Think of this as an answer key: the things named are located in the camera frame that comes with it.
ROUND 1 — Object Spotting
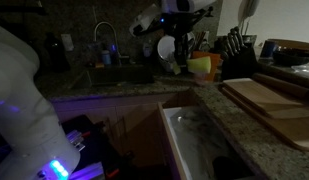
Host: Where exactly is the open white drawer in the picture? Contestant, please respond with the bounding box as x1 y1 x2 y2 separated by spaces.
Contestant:
158 103 259 180

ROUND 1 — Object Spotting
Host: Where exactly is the blue white soap bottle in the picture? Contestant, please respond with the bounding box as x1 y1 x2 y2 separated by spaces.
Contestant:
101 50 111 65

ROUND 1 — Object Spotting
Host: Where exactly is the black knife block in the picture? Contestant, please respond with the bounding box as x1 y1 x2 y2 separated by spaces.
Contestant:
221 47 259 80

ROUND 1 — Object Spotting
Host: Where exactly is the wooden rolling pin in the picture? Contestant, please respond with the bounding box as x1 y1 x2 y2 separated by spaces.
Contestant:
252 73 309 99

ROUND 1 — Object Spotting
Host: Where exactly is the blue mug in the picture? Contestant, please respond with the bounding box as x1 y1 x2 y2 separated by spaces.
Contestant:
261 40 277 58

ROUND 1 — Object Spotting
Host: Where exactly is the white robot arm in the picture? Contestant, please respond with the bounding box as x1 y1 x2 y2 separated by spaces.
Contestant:
0 25 80 180

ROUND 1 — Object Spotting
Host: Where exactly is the lower wooden cutting board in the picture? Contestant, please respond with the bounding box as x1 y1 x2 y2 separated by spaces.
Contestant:
221 87 309 151

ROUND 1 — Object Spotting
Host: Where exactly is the wall outlet plate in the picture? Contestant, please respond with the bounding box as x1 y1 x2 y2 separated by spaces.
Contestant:
61 34 74 51

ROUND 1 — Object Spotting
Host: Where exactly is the white dish rack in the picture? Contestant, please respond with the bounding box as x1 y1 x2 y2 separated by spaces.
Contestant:
160 49 197 73

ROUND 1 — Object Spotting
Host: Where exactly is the large white plate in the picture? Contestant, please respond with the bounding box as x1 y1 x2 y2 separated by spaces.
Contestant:
157 35 175 62

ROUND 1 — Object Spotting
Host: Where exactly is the yellow green sponge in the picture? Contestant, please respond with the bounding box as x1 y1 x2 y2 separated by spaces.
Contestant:
171 56 211 74

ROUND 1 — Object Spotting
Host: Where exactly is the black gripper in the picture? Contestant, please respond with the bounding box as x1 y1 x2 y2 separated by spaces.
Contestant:
167 13 197 67

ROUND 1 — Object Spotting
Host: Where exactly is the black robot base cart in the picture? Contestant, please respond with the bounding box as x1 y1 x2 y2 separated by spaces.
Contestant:
62 115 128 180

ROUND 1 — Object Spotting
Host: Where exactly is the stainless steel sink basin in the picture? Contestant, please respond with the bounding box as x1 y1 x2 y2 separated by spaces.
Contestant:
72 66 154 89

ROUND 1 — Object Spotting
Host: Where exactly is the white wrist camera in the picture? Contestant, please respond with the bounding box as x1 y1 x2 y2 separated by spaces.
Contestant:
129 4 161 36

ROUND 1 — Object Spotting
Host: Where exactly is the curved chrome faucet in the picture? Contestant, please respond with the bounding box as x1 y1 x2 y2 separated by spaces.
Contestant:
93 21 122 66

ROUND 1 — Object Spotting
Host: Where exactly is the dark bottle by wall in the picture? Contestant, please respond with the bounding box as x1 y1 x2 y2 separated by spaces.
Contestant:
44 32 70 73

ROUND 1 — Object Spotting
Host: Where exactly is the light wooden cutting board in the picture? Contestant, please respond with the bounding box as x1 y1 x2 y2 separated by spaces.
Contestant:
224 78 309 119

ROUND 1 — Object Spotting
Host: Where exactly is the orange plastic cup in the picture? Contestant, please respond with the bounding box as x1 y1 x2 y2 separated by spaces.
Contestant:
192 51 221 82

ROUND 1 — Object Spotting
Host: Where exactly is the dark bowl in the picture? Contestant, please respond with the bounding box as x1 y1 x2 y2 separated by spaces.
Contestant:
273 48 309 66

